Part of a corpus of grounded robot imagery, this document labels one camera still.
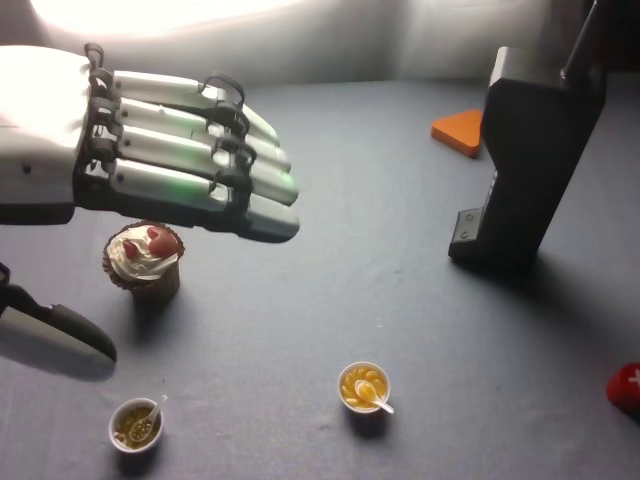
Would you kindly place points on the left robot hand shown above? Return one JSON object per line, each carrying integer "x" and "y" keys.
{"x": 45, "y": 130}

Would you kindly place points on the black walkie-talkie radio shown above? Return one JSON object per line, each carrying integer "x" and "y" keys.
{"x": 530, "y": 165}

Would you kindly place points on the toy cupcake with heart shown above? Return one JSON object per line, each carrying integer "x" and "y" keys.
{"x": 142, "y": 265}

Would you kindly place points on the small white toy spoon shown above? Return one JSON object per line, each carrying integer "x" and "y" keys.
{"x": 156, "y": 409}
{"x": 367, "y": 389}

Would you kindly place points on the grey table cloth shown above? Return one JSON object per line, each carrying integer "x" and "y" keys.
{"x": 300, "y": 310}

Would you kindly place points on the white backdrop sheet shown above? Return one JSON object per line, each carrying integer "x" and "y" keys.
{"x": 350, "y": 40}

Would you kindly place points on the toy bowl of green soup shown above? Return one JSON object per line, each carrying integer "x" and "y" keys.
{"x": 135, "y": 446}

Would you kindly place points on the toy bowl of orange slices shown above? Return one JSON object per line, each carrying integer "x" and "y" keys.
{"x": 350, "y": 382}

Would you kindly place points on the orange triangle block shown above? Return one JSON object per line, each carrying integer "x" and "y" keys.
{"x": 457, "y": 132}

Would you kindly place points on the red cylinder block white cross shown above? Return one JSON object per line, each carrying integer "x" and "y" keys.
{"x": 625, "y": 387}

